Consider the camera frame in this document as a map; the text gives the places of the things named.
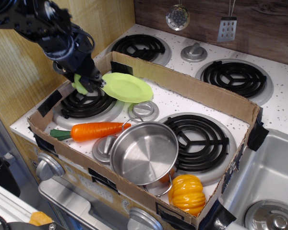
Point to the front right black burner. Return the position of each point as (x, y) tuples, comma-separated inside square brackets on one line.
[(206, 146)]

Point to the orange toy carrot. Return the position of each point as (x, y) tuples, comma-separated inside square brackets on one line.
[(89, 131)]

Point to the silver oven knob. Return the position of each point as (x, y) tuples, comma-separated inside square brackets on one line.
[(48, 167), (141, 220)]

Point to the orange object bottom left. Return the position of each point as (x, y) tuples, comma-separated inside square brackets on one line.
[(39, 218)]

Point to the hanging silver skimmer ladle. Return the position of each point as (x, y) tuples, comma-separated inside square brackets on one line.
[(178, 17)]

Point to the silver stovetop knob back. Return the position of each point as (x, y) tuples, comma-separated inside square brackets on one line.
[(194, 53)]

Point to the silver stovetop knob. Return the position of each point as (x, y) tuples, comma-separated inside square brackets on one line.
[(144, 111), (194, 53), (102, 148)]

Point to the small orange toy under pan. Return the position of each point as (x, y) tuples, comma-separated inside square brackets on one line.
[(167, 176)]

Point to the silver oven door handle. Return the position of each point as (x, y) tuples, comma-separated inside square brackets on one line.
[(77, 209)]

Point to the silver sink basin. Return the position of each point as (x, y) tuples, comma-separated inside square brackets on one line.
[(262, 175)]

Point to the back left black burner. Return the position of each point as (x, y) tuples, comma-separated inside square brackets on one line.
[(145, 47)]

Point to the silver stovetop knob front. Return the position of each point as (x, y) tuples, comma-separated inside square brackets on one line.
[(102, 148)]

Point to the hanging silver slotted spatula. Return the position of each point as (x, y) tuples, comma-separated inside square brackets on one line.
[(228, 24)]

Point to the brown cardboard fence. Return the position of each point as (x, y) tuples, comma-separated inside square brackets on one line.
[(204, 94)]

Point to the silver stovetop knob middle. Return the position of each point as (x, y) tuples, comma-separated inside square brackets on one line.
[(144, 111)]

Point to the black device left edge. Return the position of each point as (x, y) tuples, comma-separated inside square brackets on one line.
[(7, 180)]

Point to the silver sink drain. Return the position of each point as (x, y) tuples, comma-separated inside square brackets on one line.
[(266, 215)]

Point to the green toy broccoli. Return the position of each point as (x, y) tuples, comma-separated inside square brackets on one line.
[(78, 86)]

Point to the silver oven knob left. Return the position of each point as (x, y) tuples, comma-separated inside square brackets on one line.
[(48, 167)]

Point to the light green plastic plate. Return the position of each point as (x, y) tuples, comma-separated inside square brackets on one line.
[(126, 88)]

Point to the back right black burner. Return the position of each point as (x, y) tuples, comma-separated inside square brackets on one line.
[(239, 76)]

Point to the stainless steel pan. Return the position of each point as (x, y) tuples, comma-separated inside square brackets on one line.
[(145, 152)]

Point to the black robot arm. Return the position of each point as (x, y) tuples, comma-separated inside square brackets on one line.
[(68, 46)]

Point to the orange toy pumpkin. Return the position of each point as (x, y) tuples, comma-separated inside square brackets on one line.
[(187, 194)]

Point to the silver oven knob right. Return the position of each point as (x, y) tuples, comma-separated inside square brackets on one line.
[(141, 220)]

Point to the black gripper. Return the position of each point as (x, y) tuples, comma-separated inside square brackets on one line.
[(83, 65)]

